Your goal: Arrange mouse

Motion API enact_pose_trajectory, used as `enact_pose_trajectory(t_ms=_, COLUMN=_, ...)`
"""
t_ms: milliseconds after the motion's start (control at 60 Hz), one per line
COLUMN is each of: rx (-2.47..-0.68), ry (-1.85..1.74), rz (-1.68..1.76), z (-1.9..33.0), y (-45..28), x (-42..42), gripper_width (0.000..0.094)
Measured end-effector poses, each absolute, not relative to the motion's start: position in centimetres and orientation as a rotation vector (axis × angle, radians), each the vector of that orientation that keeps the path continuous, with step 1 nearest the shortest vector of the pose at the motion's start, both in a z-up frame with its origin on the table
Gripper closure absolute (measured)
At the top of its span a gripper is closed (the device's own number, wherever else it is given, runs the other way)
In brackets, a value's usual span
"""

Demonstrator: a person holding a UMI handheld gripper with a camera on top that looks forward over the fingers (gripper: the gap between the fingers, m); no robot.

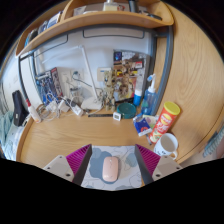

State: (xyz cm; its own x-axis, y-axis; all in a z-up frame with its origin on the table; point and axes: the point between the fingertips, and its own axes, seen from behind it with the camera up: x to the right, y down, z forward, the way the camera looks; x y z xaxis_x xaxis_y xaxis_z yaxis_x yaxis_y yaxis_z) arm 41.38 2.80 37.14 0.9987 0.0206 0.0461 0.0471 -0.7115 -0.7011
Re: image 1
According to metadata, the blue white-capped bottle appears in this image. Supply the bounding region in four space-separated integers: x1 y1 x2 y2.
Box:
132 88 144 107

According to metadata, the white power strip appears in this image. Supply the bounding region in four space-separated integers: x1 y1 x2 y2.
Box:
65 98 84 117

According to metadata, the white mug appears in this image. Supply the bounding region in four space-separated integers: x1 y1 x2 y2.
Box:
153 132 179 161

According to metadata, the white desk lamp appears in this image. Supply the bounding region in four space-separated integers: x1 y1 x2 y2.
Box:
41 44 104 111

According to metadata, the white charger block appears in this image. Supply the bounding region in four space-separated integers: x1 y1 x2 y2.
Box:
57 99 70 113

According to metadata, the beige robot model figure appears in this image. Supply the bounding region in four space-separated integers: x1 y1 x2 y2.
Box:
101 71 118 112

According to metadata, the small white cube clock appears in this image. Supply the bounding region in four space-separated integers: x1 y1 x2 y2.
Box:
112 111 123 122

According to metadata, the blue robot model kit box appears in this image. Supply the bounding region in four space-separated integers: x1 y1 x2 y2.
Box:
34 67 64 106

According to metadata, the grey cloud-print mouse pad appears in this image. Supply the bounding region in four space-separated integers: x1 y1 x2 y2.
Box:
80 145 145 192

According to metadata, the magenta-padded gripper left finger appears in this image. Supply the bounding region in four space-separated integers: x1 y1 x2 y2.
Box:
43 143 93 186

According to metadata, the blue snack packet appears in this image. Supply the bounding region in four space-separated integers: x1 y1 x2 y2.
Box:
133 115 154 138

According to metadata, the colourful picture collage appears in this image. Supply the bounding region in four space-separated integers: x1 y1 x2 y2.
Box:
112 49 148 103

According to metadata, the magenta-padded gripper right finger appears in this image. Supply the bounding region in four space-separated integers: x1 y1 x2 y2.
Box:
134 143 183 186

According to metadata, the bed with patterned sheet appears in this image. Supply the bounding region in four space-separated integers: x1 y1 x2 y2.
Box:
0 111 27 161

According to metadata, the white wall socket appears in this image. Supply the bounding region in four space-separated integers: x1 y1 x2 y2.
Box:
60 69 72 84
70 68 84 83

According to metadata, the pink computer mouse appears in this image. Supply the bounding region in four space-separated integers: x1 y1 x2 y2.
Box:
101 156 120 183

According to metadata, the teal blanket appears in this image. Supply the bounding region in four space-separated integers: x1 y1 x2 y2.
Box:
0 111 14 148

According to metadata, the pale green snack packet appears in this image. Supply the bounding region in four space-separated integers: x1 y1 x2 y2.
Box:
143 114 160 129

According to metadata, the teal round tin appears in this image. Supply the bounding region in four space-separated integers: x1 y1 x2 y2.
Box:
116 102 138 120

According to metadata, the black bag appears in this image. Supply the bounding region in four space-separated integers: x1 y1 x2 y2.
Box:
11 89 30 127

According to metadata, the white red-capped pump bottle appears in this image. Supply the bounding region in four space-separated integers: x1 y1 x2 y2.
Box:
25 98 43 124

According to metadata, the red yellow-lidded chips can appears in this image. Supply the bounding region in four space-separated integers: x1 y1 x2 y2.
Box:
148 101 181 145

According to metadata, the wooden shelf unit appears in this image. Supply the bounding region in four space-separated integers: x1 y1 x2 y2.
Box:
14 0 175 58

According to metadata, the blue spray bottle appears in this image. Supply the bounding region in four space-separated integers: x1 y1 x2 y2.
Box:
140 73 158 117

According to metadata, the black pen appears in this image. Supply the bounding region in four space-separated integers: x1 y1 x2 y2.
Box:
87 113 114 118

